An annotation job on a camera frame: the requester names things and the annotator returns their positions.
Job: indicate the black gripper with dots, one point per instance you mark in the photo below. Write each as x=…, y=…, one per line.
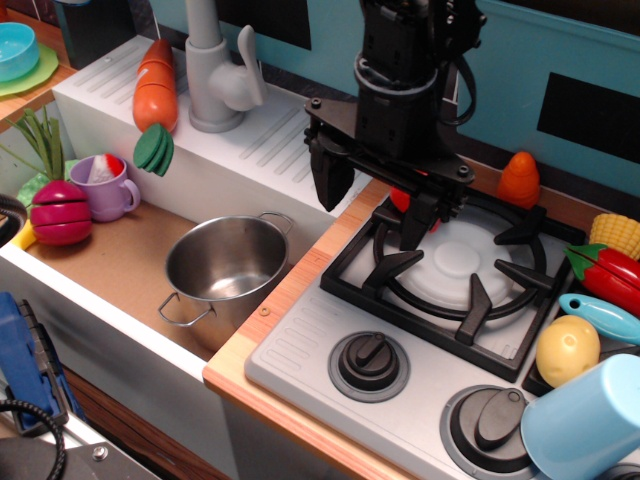
x=391, y=134

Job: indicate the red toy strawberry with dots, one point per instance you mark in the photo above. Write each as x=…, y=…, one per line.
x=401, y=197

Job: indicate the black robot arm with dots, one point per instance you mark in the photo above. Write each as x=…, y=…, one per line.
x=407, y=42

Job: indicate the stainless steel pot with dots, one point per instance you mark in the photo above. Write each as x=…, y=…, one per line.
x=221, y=271

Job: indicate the small orange toy carrot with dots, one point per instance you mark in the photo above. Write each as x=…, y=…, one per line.
x=519, y=183

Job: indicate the black stove grate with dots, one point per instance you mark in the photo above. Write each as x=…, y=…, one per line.
x=473, y=295

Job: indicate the left black stove knob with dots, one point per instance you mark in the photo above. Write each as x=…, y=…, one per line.
x=369, y=367

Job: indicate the black stove knob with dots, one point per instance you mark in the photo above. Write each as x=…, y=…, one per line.
x=480, y=428
x=369, y=367

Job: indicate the grey toy faucet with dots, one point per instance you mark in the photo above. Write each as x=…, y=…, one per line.
x=220, y=91

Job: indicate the yellow toy potato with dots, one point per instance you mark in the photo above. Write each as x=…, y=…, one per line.
x=567, y=348

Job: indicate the red toy chili pepper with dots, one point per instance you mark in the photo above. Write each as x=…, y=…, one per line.
x=607, y=273

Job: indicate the yellow toy corn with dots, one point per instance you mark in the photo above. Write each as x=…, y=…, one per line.
x=618, y=232

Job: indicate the right black stove knob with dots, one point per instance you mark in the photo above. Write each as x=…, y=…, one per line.
x=480, y=428

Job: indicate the purple toy mug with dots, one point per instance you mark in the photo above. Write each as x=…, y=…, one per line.
x=108, y=201

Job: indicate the red white item in mug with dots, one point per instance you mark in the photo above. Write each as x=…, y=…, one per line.
x=105, y=167

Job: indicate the white toy sink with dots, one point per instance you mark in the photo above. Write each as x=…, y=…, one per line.
x=99, y=299

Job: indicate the light blue plastic cup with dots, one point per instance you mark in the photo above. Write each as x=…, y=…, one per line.
x=584, y=427

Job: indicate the magenta toy radish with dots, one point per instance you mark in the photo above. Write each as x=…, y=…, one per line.
x=60, y=212

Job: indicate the green toy vegetable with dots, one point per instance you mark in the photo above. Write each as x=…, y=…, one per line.
x=29, y=189

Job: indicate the green plate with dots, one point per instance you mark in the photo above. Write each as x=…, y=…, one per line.
x=42, y=71

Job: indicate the yellow toy piece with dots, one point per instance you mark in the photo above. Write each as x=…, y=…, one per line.
x=25, y=238

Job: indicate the teal bowl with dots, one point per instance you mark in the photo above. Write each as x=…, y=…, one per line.
x=19, y=51

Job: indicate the blue device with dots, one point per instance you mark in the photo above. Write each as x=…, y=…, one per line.
x=29, y=362

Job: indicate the teal toy utensil handle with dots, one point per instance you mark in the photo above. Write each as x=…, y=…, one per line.
x=608, y=320

